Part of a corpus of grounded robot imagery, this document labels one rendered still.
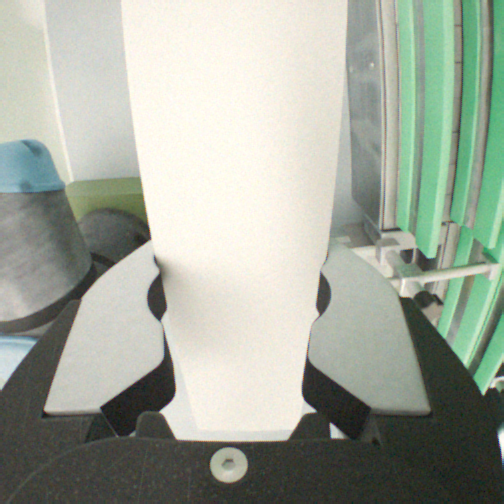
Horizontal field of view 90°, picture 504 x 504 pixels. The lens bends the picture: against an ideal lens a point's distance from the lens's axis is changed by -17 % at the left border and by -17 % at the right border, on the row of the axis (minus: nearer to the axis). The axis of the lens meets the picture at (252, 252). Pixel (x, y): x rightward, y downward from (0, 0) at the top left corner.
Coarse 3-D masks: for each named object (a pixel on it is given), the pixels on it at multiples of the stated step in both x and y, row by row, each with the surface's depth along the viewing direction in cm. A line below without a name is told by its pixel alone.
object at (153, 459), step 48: (144, 432) 5; (48, 480) 4; (96, 480) 4; (144, 480) 4; (192, 480) 4; (240, 480) 4; (288, 480) 4; (336, 480) 4; (384, 480) 4; (432, 480) 4
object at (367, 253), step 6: (372, 246) 42; (354, 252) 42; (360, 252) 42; (366, 252) 42; (372, 252) 42; (366, 258) 50; (372, 258) 48; (372, 264) 48; (378, 264) 46; (378, 270) 46; (384, 270) 44; (390, 270) 43; (384, 276) 44; (390, 276) 44
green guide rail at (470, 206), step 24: (480, 0) 20; (480, 24) 21; (480, 48) 22; (480, 72) 23; (480, 96) 24; (480, 120) 25; (480, 144) 26; (456, 168) 31; (480, 168) 27; (456, 192) 32; (480, 192) 27; (456, 216) 32; (480, 216) 28; (480, 240) 28
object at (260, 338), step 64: (128, 0) 6; (192, 0) 7; (256, 0) 7; (320, 0) 7; (128, 64) 7; (192, 64) 7; (256, 64) 7; (320, 64) 7; (192, 128) 8; (256, 128) 8; (320, 128) 8; (192, 192) 9; (256, 192) 9; (320, 192) 9; (192, 256) 11; (256, 256) 11; (320, 256) 11; (192, 320) 12; (256, 320) 12; (192, 384) 14; (256, 384) 14
